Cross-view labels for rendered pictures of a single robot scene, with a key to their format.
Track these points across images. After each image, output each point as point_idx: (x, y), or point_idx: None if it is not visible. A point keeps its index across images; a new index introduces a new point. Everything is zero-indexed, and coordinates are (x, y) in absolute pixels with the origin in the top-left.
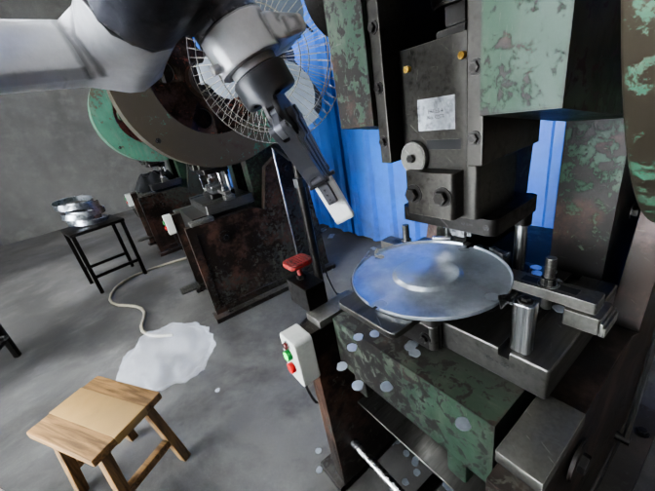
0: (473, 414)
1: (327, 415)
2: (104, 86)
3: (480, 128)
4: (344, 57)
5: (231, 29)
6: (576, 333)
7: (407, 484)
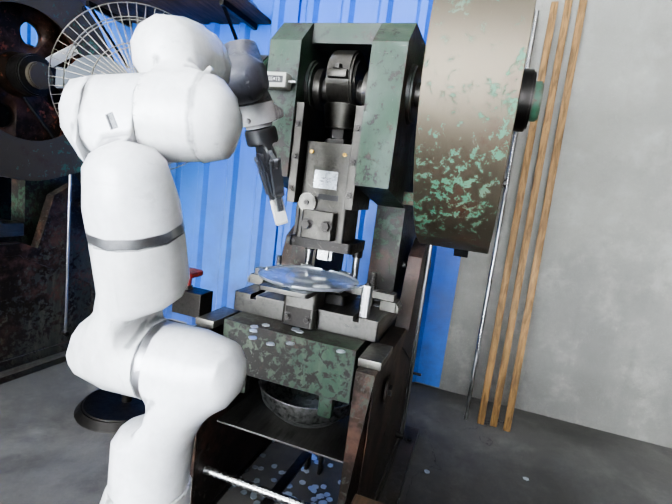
0: (343, 349)
1: None
2: None
3: (352, 191)
4: None
5: (265, 108)
6: (386, 312)
7: None
